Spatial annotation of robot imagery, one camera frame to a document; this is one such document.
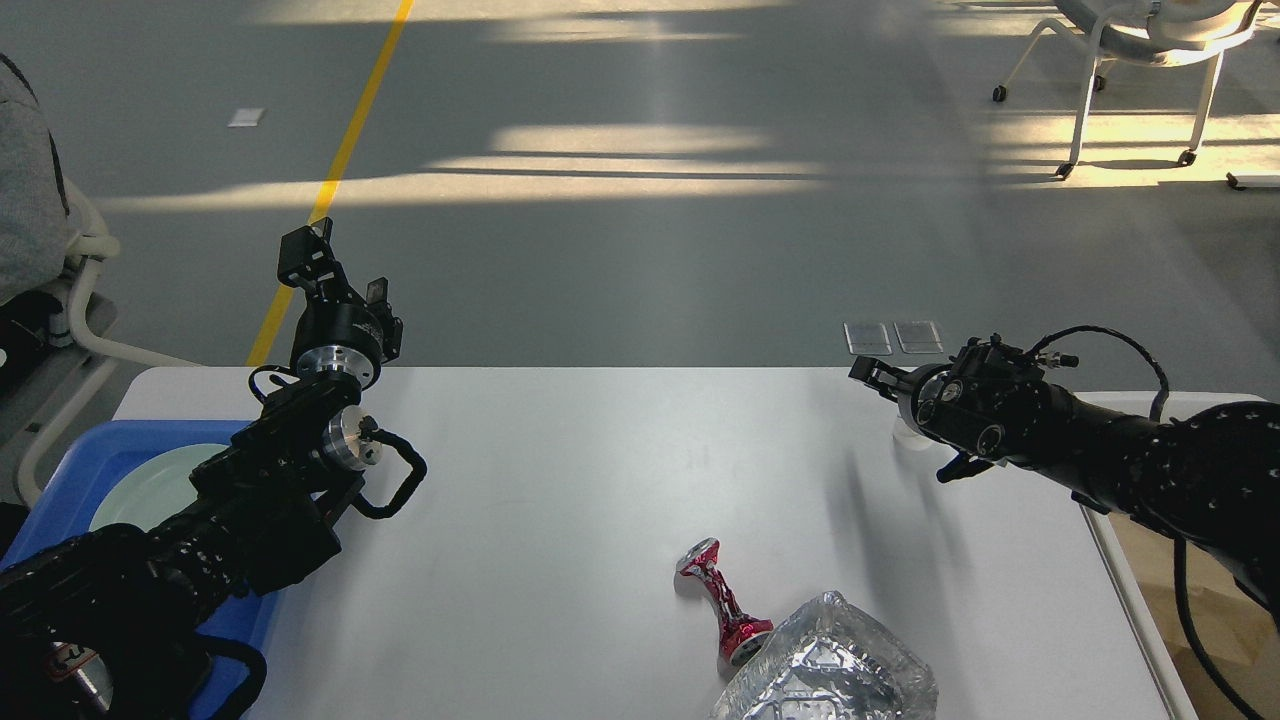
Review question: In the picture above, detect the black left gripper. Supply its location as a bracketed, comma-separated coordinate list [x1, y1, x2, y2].
[276, 218, 404, 389]

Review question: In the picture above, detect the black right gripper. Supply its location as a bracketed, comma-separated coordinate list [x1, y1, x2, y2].
[849, 356, 950, 433]

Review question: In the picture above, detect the light green plate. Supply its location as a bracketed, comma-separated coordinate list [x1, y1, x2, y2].
[90, 443, 229, 530]

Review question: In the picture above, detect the aluminium foil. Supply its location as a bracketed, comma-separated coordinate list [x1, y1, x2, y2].
[708, 591, 940, 719]

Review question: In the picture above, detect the crushed red soda can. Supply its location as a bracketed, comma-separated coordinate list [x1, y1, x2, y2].
[675, 537, 774, 667]

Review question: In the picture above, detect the brown paper bag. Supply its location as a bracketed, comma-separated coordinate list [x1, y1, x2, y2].
[1108, 514, 1277, 685]

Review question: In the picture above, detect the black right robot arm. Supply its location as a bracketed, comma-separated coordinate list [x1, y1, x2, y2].
[850, 331, 1279, 719]

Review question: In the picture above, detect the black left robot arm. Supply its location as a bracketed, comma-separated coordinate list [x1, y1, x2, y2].
[1, 217, 428, 719]

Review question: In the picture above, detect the left floor outlet plate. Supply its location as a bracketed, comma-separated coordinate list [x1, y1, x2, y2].
[844, 322, 893, 356]

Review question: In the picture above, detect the floor outlet plate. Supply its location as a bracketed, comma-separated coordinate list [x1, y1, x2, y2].
[893, 320, 945, 355]
[844, 322, 893, 356]

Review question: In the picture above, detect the right floor outlet plate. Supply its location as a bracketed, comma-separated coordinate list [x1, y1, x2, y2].
[893, 320, 945, 355]

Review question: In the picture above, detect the blue plastic tray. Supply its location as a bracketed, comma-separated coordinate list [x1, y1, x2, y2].
[3, 420, 278, 719]

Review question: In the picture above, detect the white plastic bin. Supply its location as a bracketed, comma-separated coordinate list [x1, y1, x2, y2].
[1070, 391, 1280, 720]

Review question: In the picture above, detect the white chair left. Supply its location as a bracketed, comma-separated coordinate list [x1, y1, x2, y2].
[3, 58, 184, 507]

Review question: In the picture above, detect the white chair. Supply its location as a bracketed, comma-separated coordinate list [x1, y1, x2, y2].
[3, 58, 184, 507]
[991, 1, 1262, 181]

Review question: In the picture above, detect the white chair top right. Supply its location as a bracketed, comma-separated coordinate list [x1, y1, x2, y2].
[991, 1, 1262, 181]

